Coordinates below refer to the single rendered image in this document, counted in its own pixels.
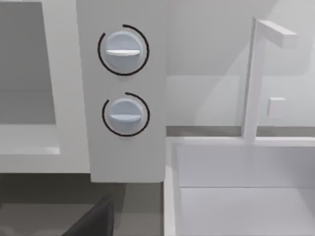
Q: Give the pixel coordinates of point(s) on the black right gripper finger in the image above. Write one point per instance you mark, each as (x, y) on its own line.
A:
(98, 218)

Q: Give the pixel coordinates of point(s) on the pale microwave oven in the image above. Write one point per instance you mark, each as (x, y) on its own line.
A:
(123, 152)

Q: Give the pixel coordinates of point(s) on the pale blue microwave knob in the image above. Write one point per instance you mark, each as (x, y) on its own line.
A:
(124, 115)
(122, 50)

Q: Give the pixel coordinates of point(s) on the white sink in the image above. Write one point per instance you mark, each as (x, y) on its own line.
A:
(241, 186)

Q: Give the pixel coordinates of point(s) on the tall white tap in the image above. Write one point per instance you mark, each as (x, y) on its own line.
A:
(253, 86)

